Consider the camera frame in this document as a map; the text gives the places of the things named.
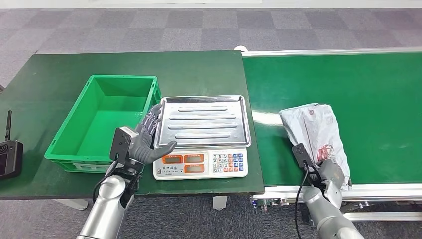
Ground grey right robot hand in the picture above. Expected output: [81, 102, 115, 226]
[317, 159, 345, 209]

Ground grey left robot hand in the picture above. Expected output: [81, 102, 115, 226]
[128, 104, 178, 165]

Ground grey plastic mailer package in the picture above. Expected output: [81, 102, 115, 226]
[279, 103, 352, 191]

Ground green conveyor belt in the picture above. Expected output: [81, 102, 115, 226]
[234, 45, 422, 222]

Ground green plastic crate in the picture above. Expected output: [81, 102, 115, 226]
[44, 75, 162, 174]

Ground white electronic scale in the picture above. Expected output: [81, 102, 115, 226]
[153, 146, 248, 181]

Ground black radio with antenna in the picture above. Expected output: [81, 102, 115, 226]
[0, 110, 24, 181]

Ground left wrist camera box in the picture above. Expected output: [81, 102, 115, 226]
[109, 126, 139, 166]

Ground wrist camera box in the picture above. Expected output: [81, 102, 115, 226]
[109, 126, 139, 166]
[292, 142, 315, 170]

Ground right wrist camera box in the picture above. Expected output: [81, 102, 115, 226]
[292, 142, 315, 170]

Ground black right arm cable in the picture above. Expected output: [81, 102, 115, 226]
[294, 168, 310, 239]

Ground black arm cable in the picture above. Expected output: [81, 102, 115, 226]
[92, 163, 116, 204]
[294, 168, 310, 239]

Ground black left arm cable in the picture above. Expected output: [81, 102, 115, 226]
[92, 163, 116, 204]

